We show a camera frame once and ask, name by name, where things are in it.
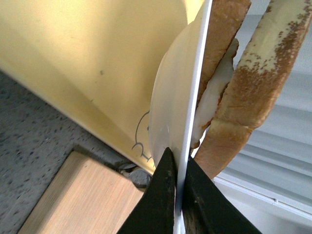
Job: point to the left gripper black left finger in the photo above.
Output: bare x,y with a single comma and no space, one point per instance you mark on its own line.
154,213

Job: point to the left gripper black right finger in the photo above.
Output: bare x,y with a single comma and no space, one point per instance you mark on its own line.
206,210

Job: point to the white round plate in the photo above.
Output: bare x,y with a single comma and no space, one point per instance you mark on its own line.
173,104

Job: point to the bread slice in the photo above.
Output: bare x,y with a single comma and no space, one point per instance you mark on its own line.
225,20
256,83

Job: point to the white sandwich filling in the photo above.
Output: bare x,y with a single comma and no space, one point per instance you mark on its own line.
211,97

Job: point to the wooden cutting board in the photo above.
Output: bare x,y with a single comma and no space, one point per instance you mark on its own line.
85,197

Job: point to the yellow bear tray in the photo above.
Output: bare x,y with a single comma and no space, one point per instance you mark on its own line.
94,60

